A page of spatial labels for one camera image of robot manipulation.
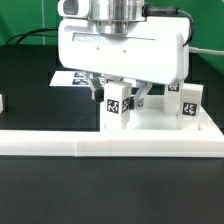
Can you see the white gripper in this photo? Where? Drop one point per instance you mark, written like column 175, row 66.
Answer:
column 114, row 37

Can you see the white square table top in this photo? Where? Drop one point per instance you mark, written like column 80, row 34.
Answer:
column 151, row 133

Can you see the white sheet with tags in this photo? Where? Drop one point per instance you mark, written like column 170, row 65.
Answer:
column 69, row 79

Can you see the white L-shaped obstacle fence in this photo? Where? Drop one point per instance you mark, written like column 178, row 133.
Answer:
column 53, row 143

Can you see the white part at left edge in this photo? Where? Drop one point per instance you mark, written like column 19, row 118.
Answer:
column 1, row 104

